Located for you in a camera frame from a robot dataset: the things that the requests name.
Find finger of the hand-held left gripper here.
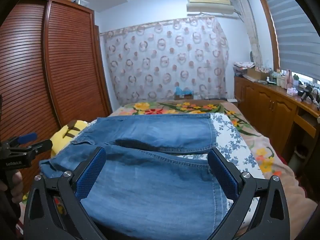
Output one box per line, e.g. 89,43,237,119
2,133,38,151
10,140,53,156

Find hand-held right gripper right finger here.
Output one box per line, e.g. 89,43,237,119
207,147,298,240

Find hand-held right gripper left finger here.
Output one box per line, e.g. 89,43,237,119
24,146,108,240

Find blue denim pants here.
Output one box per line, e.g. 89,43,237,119
40,113,234,234

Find person's left hand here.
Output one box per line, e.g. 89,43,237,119
7,170,25,204

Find yellow plush toy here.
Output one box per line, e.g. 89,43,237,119
50,120,89,159

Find blue floral white pad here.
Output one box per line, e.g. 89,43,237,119
210,112,266,220

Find colourful floral blanket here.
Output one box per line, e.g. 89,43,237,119
110,100,318,233

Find wooden louvered wardrobe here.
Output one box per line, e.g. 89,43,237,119
0,0,113,198

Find wooden sideboard cabinet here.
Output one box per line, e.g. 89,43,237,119
234,76,320,178

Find stack of folded cloths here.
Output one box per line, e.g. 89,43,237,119
232,61,256,77

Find row of toiletry bottles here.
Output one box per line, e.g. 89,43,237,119
266,69,285,88

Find tall pink bottle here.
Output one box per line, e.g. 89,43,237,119
285,69,293,89

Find circle print curtain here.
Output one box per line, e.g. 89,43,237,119
100,15,230,105

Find beige window curtain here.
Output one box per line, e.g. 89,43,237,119
232,0,263,67

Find grey striped window blind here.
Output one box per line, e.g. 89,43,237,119
257,0,320,78

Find cream air conditioner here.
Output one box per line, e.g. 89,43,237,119
186,0,235,15

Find wooden window frame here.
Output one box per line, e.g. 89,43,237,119
254,0,320,80

